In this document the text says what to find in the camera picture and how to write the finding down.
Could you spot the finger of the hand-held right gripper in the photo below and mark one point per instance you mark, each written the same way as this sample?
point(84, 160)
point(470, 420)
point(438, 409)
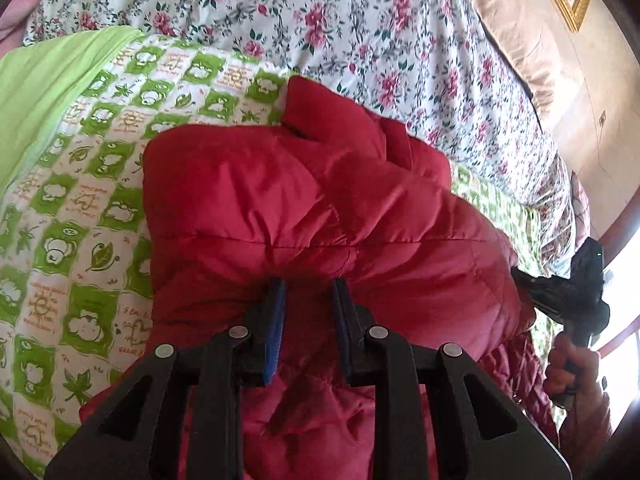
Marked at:
point(532, 287)

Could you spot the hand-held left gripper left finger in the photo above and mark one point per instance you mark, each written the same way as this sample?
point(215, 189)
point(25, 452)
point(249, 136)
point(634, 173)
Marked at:
point(275, 332)

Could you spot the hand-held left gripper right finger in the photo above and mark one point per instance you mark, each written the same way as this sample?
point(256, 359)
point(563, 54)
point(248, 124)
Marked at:
point(342, 332)

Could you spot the red quilted jacket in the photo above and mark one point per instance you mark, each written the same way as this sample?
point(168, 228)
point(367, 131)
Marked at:
point(300, 200)

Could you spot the person's right forearm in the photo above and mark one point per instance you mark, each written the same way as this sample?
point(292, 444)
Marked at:
point(590, 435)

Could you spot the person's right hand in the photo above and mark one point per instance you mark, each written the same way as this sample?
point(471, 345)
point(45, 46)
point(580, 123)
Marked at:
point(557, 365)

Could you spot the pink plaid pillow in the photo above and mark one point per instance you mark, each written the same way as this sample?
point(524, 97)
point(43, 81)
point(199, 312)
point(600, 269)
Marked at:
point(580, 210)

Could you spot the green printed blanket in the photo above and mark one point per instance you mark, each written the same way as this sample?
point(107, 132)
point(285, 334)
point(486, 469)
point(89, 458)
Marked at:
point(75, 240)

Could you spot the beige pillow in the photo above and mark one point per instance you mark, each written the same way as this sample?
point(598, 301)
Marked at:
point(505, 25)

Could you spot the floral quilt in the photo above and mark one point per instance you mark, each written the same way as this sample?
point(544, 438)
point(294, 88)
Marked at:
point(350, 20)

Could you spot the pink blanket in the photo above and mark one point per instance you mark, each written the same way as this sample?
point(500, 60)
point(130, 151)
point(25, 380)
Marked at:
point(15, 30)

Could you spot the wall socket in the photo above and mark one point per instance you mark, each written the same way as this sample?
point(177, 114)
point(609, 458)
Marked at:
point(602, 119)

